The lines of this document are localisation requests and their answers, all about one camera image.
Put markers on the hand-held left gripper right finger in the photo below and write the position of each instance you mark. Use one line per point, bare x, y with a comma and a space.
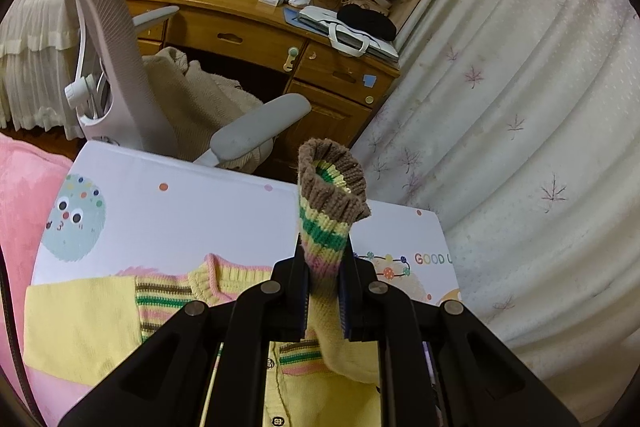
345, 307

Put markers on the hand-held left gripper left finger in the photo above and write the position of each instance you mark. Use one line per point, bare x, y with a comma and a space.
303, 307

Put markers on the yellow striped knitted sweater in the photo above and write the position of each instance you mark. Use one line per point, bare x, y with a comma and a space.
80, 327

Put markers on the blue sticker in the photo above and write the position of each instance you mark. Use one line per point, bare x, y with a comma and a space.
369, 82

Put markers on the beige knitted garment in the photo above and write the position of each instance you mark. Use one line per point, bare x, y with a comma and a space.
190, 97

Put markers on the white leaf print curtain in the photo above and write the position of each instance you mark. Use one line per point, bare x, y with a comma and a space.
500, 107

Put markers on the wooden desk with hutch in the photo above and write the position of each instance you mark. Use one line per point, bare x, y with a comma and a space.
240, 38

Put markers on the black knit hat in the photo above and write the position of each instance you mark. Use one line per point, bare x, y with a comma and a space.
365, 22

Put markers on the white laptop bag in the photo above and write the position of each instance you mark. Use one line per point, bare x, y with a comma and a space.
320, 19

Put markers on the pink plush blanket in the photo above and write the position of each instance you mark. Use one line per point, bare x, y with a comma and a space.
30, 207

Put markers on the grey white office chair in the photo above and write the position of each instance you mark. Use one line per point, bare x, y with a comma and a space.
115, 57

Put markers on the cream pleated dress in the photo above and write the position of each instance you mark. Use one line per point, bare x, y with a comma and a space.
30, 47

